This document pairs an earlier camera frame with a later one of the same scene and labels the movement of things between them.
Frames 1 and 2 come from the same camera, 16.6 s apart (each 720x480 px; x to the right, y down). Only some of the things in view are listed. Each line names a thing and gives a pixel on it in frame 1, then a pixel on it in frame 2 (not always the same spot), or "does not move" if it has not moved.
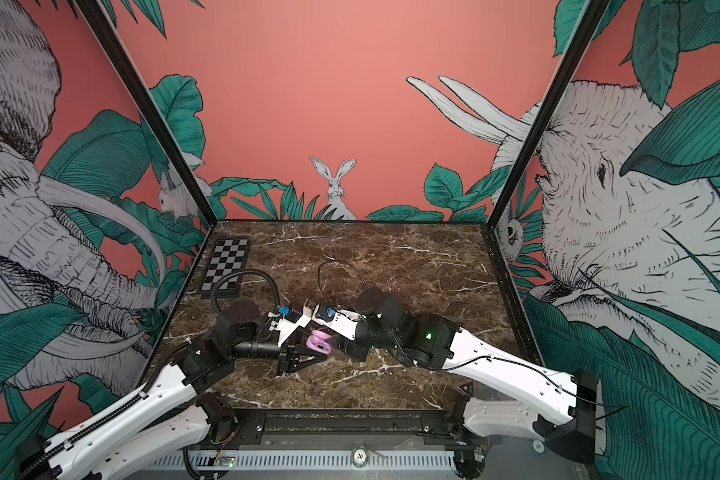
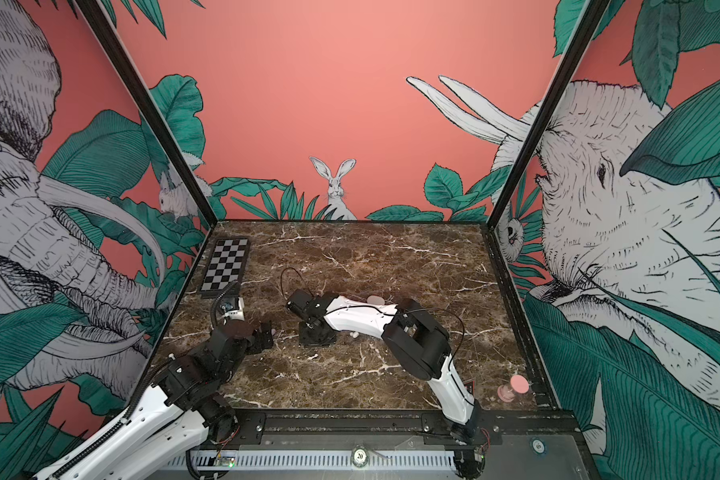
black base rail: (365, 430) does not move
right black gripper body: (370, 341) → (309, 337)
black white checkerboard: (227, 258) does not move
